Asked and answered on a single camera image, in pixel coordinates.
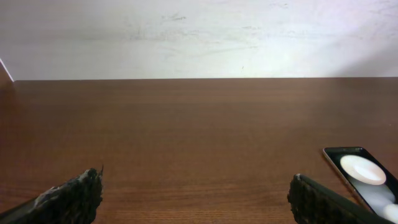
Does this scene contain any black smartphone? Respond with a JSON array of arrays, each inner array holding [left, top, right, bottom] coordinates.
[[323, 147, 397, 223]]

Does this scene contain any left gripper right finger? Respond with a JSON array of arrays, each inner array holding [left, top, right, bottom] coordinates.
[[287, 174, 393, 224]]

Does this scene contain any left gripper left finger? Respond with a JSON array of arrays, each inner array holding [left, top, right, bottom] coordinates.
[[1, 168, 103, 224]]

